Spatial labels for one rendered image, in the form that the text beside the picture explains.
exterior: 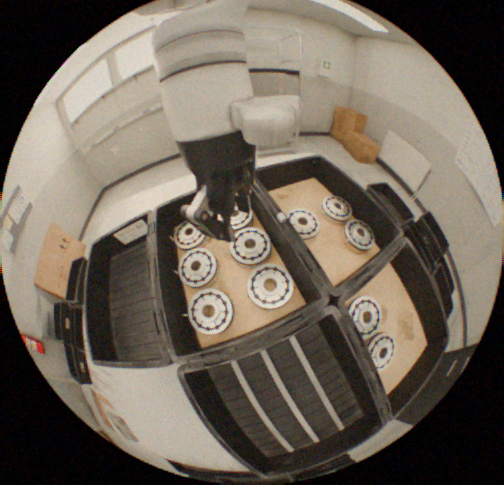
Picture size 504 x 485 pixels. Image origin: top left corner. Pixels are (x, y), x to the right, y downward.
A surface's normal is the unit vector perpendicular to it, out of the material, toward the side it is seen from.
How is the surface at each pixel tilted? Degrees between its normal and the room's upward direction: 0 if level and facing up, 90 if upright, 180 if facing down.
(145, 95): 90
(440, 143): 90
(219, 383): 0
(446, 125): 90
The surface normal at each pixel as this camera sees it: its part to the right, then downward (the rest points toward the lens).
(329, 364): -0.07, -0.54
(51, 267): 0.94, -0.33
